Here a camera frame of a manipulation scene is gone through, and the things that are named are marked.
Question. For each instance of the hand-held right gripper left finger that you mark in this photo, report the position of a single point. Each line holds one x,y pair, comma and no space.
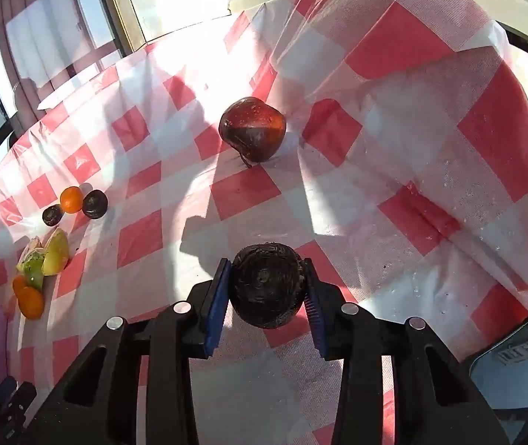
217,308

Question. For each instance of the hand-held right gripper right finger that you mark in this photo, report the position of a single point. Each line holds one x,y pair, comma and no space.
314,317

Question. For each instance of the dark wrinkled round fruit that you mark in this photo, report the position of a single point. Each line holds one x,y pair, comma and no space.
266,282

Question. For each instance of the red white checked tablecloth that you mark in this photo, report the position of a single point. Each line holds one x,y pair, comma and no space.
384,194

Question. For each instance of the yellow-green fruit wedge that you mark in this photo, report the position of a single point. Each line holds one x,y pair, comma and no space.
56,252

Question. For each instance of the large dark red apple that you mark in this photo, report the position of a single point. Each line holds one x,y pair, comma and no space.
252,130

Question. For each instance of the small orange tangerine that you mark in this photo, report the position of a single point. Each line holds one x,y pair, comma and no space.
71,199

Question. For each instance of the orange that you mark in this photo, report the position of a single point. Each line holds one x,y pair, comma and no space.
31,302
18,284

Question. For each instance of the small dark round fruit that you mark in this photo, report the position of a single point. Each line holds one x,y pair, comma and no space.
53,215

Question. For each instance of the green fruit piece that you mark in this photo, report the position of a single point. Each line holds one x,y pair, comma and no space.
32,265

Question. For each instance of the blue printed box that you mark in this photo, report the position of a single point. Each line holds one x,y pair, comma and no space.
507,380

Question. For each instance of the dark blue black object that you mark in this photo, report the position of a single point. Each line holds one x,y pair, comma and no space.
9,403

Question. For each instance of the window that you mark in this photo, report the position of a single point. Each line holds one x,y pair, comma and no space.
60,32

